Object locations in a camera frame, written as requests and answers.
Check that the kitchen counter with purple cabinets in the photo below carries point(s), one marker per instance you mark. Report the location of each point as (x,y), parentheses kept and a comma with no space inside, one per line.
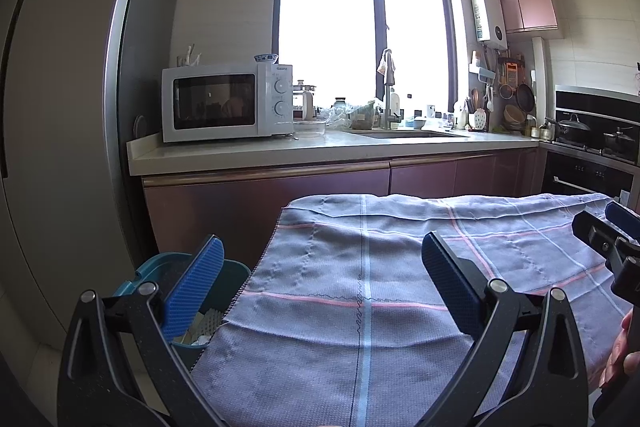
(250,197)

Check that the white water heater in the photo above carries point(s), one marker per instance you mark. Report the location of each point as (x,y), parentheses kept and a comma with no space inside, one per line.
(487,14)

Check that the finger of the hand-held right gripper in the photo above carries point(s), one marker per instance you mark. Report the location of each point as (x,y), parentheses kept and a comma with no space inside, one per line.
(597,234)
(622,219)

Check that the kitchen window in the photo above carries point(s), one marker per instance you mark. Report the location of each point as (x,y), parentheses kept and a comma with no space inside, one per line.
(350,17)

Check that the white dish soap bottle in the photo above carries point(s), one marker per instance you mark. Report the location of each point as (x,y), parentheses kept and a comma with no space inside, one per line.
(395,101)

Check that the black hanging frying pan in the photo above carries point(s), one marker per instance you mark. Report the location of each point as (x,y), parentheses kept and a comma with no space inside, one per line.
(525,97)

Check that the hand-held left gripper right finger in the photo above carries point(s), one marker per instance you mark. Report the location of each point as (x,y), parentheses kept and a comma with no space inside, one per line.
(447,277)

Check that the purple checked tablecloth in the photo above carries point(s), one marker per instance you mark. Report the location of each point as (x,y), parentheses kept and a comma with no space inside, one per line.
(325,347)

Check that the teal wall shelf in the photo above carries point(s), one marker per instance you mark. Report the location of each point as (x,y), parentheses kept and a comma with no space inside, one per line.
(481,72)

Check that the blue patterned bowl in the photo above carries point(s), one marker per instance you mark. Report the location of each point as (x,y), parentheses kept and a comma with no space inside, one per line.
(266,58)

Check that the black built-in oven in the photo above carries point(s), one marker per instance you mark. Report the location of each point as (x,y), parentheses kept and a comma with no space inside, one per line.
(575,179)

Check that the round grey wall plug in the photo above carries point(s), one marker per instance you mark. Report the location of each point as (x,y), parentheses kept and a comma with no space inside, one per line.
(140,125)

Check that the black range hood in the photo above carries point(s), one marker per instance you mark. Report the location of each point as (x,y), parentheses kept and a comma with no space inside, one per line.
(600,102)

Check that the pink wall cabinet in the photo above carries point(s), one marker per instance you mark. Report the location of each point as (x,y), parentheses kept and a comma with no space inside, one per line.
(525,2)

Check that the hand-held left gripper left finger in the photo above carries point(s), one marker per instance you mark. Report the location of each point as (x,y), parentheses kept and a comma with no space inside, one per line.
(200,282)

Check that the black pot with glass lid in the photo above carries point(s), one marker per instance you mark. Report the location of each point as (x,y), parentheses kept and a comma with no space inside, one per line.
(572,132)

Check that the white microwave oven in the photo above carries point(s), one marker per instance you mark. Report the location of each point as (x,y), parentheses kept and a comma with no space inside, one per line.
(220,102)

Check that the white dotted utensil holder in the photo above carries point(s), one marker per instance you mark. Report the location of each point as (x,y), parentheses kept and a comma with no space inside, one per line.
(480,119)

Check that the glass jug with steel lid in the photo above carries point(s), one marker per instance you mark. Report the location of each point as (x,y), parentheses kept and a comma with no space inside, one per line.
(304,102)

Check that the teal plastic bin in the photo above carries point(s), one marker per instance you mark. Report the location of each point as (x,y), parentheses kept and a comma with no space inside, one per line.
(150,268)

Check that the grey refrigerator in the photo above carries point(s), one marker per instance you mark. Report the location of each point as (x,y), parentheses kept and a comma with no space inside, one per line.
(60,132)

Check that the orange hanging grater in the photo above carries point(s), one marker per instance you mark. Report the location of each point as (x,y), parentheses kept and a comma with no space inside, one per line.
(511,73)

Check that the glass baking dish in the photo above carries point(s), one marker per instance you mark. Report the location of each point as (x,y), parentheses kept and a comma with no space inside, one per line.
(310,129)

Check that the steel kitchen faucet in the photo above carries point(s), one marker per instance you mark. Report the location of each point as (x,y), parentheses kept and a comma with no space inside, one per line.
(389,102)

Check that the person's right hand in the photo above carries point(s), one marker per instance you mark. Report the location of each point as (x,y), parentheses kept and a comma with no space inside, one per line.
(617,352)

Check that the clear plastic bag of greens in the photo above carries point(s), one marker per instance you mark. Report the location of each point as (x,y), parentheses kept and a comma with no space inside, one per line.
(355,117)

